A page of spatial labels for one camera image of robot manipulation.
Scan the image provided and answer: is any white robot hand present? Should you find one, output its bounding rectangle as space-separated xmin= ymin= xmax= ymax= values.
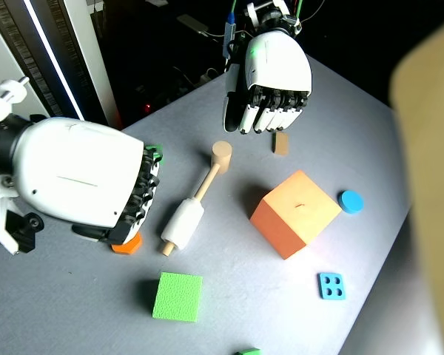
xmin=13 ymin=117 xmax=165 ymax=247
xmin=223 ymin=30 xmax=314 ymax=135

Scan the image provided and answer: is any wooden mallet with white grip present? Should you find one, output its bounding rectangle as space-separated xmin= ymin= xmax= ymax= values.
xmin=160 ymin=141 xmax=233 ymax=257

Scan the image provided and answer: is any large orange cube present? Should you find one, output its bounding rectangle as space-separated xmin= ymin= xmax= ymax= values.
xmin=249 ymin=169 xmax=343 ymax=260

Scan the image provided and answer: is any brown wooden rectangular block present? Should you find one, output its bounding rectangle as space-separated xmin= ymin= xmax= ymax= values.
xmin=272 ymin=132 xmax=289 ymax=156

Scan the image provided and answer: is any orange hexagon block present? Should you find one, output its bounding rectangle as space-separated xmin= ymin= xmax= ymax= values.
xmin=110 ymin=232 xmax=144 ymax=255

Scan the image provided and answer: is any blue round disc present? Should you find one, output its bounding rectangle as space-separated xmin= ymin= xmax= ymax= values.
xmin=337 ymin=190 xmax=365 ymax=214

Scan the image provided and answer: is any blue square block with holes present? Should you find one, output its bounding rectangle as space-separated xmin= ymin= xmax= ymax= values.
xmin=317 ymin=272 xmax=347 ymax=301

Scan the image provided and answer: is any white panel with black strips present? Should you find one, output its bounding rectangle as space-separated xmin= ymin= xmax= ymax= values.
xmin=0 ymin=0 xmax=120 ymax=127

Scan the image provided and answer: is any large green textured cube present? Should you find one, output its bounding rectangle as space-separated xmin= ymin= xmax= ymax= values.
xmin=152 ymin=271 xmax=204 ymax=323

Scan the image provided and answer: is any blurred tan board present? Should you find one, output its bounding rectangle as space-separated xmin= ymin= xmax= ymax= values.
xmin=389 ymin=14 xmax=444 ymax=355

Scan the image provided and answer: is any grey table cloth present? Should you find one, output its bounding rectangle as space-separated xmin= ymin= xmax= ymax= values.
xmin=0 ymin=53 xmax=417 ymax=355

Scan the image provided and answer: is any grey blue cable connector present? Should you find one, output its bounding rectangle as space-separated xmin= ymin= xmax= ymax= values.
xmin=223 ymin=13 xmax=238 ymax=58

